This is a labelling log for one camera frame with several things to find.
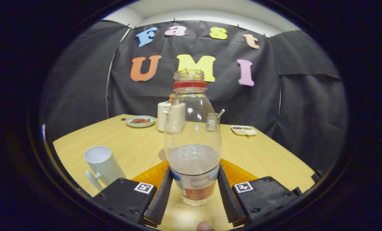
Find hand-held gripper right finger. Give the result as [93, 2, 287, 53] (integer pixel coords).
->
[217, 159, 299, 225]

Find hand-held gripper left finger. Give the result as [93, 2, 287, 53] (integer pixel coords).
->
[93, 160, 174, 227]

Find clear plastic juice bottle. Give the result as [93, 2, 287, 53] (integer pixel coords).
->
[164, 70, 222, 206]

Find white cup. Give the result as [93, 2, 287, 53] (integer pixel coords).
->
[84, 146, 126, 192]

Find wooden table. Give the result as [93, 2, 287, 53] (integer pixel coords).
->
[53, 114, 317, 231]

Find white divided dish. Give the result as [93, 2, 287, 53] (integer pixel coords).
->
[231, 125, 257, 136]

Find pale green plate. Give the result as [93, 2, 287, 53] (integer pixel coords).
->
[126, 115, 156, 128]

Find white toaster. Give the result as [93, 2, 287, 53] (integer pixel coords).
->
[157, 101, 187, 133]

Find black backdrop cloth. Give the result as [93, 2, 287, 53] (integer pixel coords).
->
[40, 20, 349, 174]

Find metal wire basket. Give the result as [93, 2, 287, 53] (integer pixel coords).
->
[207, 112, 222, 130]

